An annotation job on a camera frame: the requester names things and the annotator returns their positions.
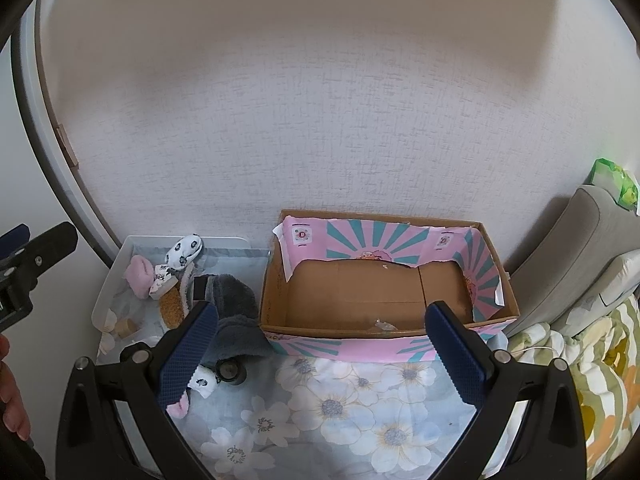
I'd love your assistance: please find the wooden door hinge plate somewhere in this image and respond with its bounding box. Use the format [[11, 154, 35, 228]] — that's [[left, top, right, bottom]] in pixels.
[[56, 124, 80, 167]]

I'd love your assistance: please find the grey sofa cushion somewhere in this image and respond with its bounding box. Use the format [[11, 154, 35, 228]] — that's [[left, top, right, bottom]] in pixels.
[[505, 185, 640, 331]]

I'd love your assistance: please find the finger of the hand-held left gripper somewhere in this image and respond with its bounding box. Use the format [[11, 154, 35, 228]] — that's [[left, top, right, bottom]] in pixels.
[[10, 221, 79, 311], [0, 224, 30, 262]]

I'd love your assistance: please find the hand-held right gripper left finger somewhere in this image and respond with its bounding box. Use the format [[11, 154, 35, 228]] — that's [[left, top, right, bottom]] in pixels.
[[56, 300, 221, 480]]

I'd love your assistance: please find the small black bottle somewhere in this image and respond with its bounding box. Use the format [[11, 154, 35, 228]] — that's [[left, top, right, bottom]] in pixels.
[[216, 357, 248, 388]]

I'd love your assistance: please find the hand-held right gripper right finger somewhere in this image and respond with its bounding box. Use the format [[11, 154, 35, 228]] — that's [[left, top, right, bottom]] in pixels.
[[424, 301, 587, 480]]

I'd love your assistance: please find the grey fuzzy sock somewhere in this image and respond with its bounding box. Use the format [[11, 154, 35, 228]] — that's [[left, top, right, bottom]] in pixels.
[[192, 274, 258, 321], [212, 314, 271, 363]]

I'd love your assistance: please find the blue floral bedsheet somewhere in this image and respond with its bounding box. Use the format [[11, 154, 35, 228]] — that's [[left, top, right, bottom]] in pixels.
[[95, 246, 531, 480]]

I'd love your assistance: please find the pink sock with printed cuff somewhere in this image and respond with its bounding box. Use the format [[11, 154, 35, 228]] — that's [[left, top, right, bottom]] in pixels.
[[166, 364, 221, 421], [124, 255, 178, 302]]

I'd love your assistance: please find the pink printed cardboard box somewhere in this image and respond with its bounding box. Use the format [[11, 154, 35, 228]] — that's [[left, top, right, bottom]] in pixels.
[[257, 209, 521, 363]]

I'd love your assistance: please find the green orange floral quilt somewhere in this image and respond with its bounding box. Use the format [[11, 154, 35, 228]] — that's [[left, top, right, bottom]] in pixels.
[[505, 292, 640, 480]]

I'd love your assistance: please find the grey door frame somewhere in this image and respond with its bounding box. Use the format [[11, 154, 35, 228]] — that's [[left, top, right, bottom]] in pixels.
[[10, 0, 126, 266]]

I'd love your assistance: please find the green packet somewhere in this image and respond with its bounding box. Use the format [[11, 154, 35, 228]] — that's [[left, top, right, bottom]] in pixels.
[[590, 158, 640, 209]]

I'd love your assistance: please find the person's left hand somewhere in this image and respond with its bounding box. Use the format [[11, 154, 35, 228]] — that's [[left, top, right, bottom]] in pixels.
[[0, 335, 32, 442]]

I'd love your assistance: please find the white pillow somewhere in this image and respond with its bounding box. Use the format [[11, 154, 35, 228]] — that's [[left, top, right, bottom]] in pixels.
[[552, 249, 640, 336]]

